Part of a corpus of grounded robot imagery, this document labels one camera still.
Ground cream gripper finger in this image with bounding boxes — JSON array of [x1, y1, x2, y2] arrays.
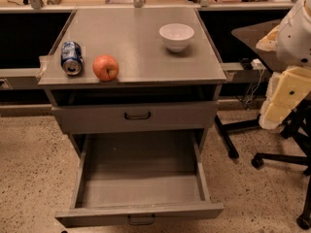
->
[[259, 66, 311, 130], [256, 26, 279, 51]]

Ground red apple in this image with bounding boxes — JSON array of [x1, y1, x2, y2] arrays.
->
[[92, 54, 119, 82]]

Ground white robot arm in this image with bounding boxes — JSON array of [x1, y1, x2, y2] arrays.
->
[[256, 0, 311, 129]]

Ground closed grey upper drawer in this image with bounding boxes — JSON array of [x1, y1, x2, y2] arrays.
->
[[52, 101, 219, 134]]

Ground grey drawer cabinet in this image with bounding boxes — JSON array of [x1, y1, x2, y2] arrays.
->
[[39, 7, 225, 152]]

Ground open grey lower drawer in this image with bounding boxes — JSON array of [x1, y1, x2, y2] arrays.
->
[[55, 130, 224, 228]]

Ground black office chair base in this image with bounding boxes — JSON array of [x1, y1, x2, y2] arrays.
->
[[251, 99, 311, 230]]

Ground white ceramic bowl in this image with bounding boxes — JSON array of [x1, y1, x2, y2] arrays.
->
[[159, 23, 194, 52]]

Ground blue soda can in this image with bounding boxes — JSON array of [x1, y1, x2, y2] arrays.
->
[[60, 41, 84, 76]]

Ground white power adapter with cable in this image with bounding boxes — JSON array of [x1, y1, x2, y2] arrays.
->
[[242, 58, 265, 108]]

